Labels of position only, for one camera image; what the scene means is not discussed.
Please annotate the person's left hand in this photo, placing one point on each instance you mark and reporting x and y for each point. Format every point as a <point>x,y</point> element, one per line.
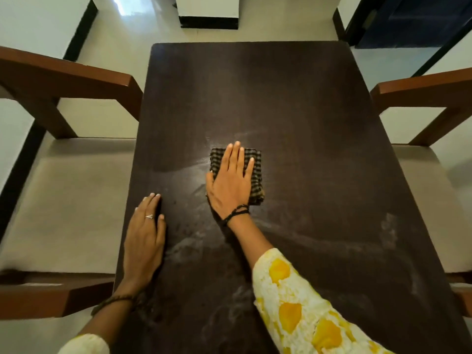
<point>144,247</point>

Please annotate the person's left forearm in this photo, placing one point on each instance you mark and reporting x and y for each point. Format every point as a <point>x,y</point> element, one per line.
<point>107,317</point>

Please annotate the dark blue door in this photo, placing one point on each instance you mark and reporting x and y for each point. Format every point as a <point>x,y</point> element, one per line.
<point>424,22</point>

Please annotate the dark brown table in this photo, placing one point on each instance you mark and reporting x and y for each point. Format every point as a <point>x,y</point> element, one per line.
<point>295,106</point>

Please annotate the person's right hand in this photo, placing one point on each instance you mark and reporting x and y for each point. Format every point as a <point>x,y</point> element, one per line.
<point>230,188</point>

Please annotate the dark checkered cleaning cloth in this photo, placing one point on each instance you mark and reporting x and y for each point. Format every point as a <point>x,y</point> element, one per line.
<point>256,191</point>

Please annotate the person's right forearm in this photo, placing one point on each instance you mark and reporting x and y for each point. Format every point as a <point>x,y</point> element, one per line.
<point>250,235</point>

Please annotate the wooden chair with beige cushion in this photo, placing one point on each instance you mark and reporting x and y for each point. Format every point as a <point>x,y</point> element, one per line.
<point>73,199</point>
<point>435,199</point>

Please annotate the white and yellow patterned garment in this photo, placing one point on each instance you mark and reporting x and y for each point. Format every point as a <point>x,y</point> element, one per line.
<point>295,309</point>

